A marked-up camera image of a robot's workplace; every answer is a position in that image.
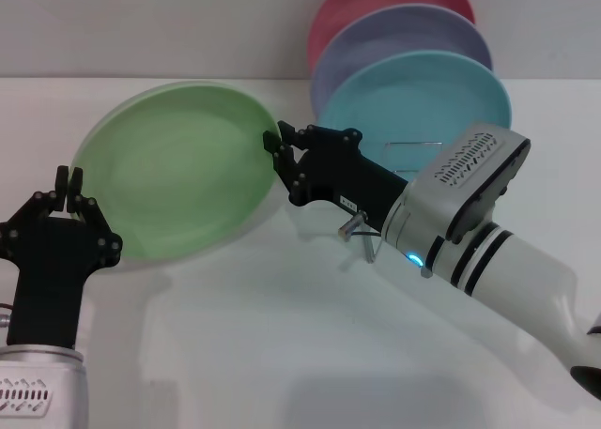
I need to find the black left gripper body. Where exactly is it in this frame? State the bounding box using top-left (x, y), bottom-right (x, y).
top-left (8, 211), bottom-right (102, 351)

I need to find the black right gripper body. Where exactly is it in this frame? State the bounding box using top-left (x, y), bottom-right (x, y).
top-left (286, 136), bottom-right (410, 232)

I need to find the green plastic plate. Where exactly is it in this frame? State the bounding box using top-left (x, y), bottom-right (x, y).
top-left (72, 81), bottom-right (279, 264)

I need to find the light blue plastic plate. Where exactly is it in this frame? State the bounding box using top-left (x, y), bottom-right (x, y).
top-left (316, 50), bottom-right (514, 182)

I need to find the purple plastic plate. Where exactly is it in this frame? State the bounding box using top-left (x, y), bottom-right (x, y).
top-left (310, 4), bottom-right (494, 115)

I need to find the red plastic plate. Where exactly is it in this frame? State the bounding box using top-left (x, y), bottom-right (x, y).
top-left (306, 0), bottom-right (477, 72)

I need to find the silver cable plug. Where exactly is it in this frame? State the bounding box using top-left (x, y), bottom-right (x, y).
top-left (337, 210), bottom-right (370, 238)

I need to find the metal wire plate rack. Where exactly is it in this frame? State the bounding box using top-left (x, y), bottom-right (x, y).
top-left (361, 139), bottom-right (445, 266)

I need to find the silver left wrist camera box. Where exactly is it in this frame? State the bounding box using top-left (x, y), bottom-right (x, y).
top-left (0, 345), bottom-right (91, 429)

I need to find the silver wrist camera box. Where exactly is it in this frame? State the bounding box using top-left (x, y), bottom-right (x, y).
top-left (0, 345), bottom-right (91, 429)
top-left (407, 122), bottom-right (532, 243)

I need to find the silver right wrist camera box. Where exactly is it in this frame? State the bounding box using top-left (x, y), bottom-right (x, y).
top-left (407, 122), bottom-right (532, 243)

